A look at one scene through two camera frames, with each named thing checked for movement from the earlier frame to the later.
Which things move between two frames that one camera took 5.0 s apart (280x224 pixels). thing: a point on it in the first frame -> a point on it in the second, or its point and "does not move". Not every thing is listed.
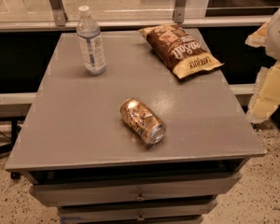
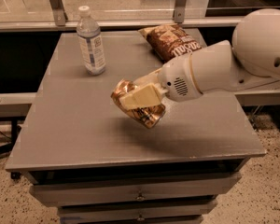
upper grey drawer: x=133 y=189 does not move
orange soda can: x=147 y=125 -> x=148 y=117
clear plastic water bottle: x=89 y=35 does not move
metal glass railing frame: x=125 y=8 does not move
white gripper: x=279 y=36 -> x=176 y=78
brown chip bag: x=179 y=50 does not move
